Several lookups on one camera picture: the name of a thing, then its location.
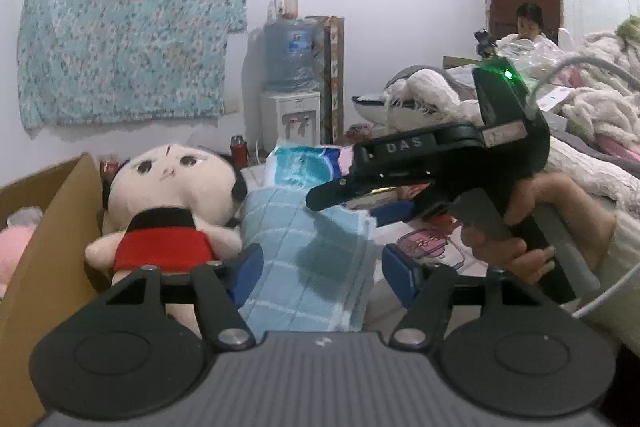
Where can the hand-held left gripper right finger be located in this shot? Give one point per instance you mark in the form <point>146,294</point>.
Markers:
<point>397,273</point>

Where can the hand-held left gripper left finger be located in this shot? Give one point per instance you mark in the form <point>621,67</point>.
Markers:
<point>248,271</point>

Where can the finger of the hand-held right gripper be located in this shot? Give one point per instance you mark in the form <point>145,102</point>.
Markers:
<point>395,213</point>
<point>335,194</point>

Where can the blue checkered towel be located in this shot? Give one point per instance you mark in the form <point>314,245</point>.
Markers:
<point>300,257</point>

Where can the plush doll with red shirt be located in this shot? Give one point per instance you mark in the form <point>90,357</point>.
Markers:
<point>165,207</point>

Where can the cardboard box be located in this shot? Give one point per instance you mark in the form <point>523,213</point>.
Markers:
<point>45,257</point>

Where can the person's right forearm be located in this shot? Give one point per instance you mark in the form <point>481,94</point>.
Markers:
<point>622,277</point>

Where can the person's right hand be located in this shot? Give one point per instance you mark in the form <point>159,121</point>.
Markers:
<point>520,257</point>

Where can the blue and white packet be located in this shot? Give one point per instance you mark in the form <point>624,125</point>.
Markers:
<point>305,167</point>

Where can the printed bed sheet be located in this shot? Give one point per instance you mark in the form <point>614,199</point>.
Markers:
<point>450,252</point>

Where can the white water dispenser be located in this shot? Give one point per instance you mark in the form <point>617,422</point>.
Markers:
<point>290,117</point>

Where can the grey and white plush pillow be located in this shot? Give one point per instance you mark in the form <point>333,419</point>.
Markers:
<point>425,92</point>

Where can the clear plastic bag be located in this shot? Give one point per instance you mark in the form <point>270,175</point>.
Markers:
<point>537,57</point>

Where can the small dark toy figure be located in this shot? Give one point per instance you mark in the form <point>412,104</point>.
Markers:
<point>484,43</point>

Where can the red thermos bottle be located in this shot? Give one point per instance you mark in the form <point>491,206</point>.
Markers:
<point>238,152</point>

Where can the tall patterned box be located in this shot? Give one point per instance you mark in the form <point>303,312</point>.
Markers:
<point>332,82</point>

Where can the fluffy white and pink blanket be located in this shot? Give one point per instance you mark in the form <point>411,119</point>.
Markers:
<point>605,97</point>

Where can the blue water bottle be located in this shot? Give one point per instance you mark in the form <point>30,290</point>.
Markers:
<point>290,52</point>

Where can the pink plush toy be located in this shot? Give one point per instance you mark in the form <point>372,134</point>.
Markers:
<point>15,242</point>

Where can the wall socket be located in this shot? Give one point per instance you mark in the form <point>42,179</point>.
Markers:
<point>231,105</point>

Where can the floral wall cloth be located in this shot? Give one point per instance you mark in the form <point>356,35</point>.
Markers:
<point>130,22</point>

